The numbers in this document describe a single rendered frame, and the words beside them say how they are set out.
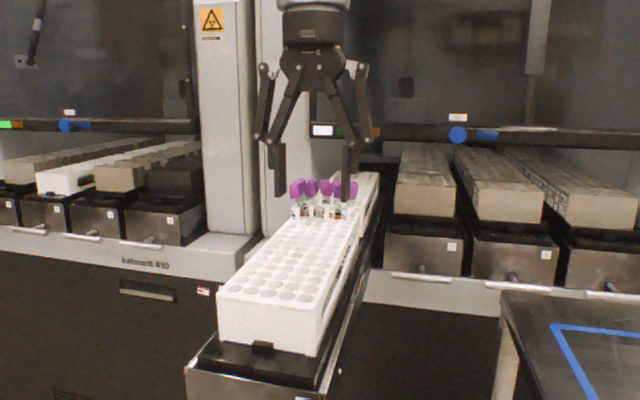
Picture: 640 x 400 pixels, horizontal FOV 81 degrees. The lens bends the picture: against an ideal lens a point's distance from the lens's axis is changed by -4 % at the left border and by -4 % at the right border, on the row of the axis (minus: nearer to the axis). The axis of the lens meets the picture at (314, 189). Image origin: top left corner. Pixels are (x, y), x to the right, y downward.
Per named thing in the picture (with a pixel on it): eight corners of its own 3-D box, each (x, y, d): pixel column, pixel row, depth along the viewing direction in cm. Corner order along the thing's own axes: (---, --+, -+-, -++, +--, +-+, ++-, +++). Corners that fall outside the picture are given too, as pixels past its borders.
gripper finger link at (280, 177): (278, 145, 50) (273, 145, 50) (279, 198, 52) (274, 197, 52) (286, 142, 53) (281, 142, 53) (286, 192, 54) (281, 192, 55)
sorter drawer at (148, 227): (250, 175, 149) (249, 152, 147) (285, 177, 146) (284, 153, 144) (112, 248, 81) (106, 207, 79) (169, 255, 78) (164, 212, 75)
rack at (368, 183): (337, 195, 96) (337, 170, 95) (378, 197, 94) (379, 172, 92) (304, 238, 68) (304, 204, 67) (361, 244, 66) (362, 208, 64)
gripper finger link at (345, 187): (346, 144, 51) (351, 145, 51) (344, 197, 52) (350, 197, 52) (341, 148, 48) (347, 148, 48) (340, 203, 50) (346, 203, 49)
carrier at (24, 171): (44, 184, 100) (40, 161, 98) (37, 186, 98) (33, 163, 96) (11, 182, 103) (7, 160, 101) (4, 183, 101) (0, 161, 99)
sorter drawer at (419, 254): (399, 184, 136) (400, 158, 133) (440, 186, 132) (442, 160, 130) (379, 281, 67) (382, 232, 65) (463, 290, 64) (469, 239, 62)
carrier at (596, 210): (628, 228, 68) (635, 195, 66) (633, 231, 66) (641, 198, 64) (558, 222, 71) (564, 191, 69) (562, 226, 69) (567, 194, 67)
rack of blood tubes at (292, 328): (300, 242, 67) (300, 207, 65) (359, 248, 64) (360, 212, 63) (217, 351, 39) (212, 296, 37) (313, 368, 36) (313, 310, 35)
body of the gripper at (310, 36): (268, 8, 44) (270, 91, 46) (342, 5, 42) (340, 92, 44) (289, 19, 51) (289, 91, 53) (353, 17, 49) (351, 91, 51)
